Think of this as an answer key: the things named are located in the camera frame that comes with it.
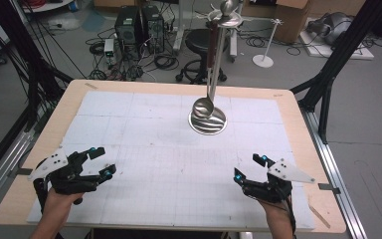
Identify person's right hand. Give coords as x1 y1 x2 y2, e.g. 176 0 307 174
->
256 198 293 221

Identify person's left hand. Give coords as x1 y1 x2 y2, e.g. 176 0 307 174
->
42 187 85 224

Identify small white stand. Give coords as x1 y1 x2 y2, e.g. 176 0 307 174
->
252 18 284 70

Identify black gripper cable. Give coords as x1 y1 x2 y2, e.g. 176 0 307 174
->
285 193 298 239

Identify black floor cables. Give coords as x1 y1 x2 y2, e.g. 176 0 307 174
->
85 26 181 83

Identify steel ladle with brown handle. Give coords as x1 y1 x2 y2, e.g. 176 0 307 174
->
191 21 221 120

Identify grey bag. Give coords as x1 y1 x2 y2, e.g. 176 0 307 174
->
305 11 356 47

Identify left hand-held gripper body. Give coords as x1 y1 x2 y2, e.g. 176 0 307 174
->
27 147 102 205

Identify black frame post with cables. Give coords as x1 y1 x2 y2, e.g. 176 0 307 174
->
0 0 76 133

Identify white flat board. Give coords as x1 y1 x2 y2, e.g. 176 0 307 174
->
298 30 376 62

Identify white grid mat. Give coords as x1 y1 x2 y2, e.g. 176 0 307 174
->
26 90 316 232

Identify black round stool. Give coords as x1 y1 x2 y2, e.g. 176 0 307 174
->
175 28 229 85

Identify steel utensil stand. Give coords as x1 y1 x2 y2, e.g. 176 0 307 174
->
187 0 246 136

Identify tall cardboard box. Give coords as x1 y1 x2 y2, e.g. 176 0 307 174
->
274 0 311 45

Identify aluminium rail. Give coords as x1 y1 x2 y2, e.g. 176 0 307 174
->
0 128 38 217
301 109 368 239

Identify black computer tower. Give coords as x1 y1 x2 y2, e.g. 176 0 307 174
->
141 4 165 55
113 6 144 52

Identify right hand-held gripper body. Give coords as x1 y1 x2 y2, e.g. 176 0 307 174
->
241 157 316 204

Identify small white device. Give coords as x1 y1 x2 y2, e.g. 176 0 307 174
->
102 38 115 58

